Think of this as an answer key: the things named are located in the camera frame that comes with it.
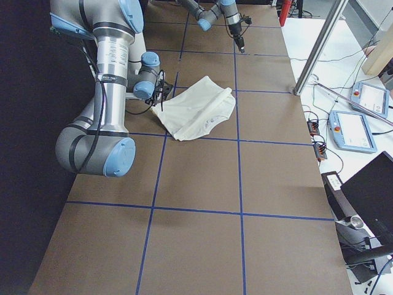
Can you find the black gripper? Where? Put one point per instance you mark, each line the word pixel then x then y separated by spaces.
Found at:
pixel 234 28
pixel 156 96

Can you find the cream long sleeve shirt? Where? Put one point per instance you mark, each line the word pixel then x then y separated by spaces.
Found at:
pixel 196 111

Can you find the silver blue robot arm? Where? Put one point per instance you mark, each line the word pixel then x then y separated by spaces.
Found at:
pixel 97 142
pixel 226 9

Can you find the red cylinder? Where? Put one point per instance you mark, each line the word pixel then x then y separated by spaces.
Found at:
pixel 286 4

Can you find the black orange adapter far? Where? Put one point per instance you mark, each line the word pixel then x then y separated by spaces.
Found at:
pixel 313 127

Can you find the black orange adapter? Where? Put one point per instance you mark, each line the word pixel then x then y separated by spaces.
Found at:
pixel 313 127
pixel 320 150

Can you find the black orange adapter near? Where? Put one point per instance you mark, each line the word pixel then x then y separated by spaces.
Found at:
pixel 320 150

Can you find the near teach pendant tablet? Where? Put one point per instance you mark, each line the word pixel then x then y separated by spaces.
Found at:
pixel 351 132

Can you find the teach pendant tablet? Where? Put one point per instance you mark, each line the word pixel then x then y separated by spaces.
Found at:
pixel 351 132
pixel 373 98

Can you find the wooden board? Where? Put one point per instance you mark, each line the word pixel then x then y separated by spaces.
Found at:
pixel 380 56

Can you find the reacher grabber stick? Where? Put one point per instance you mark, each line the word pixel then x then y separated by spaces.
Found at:
pixel 353 103

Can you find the far teach pendant tablet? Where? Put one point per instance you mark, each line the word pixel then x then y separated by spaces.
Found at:
pixel 373 98

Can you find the black box with label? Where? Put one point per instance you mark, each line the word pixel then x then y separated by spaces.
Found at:
pixel 339 204

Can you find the black laptop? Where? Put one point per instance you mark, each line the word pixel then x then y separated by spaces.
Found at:
pixel 369 192

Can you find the silver metal cup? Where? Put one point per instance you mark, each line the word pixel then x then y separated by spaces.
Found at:
pixel 354 222

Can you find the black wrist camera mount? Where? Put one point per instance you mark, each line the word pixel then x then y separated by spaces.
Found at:
pixel 164 89

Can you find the aluminium frame post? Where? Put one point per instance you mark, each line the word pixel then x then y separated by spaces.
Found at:
pixel 327 29

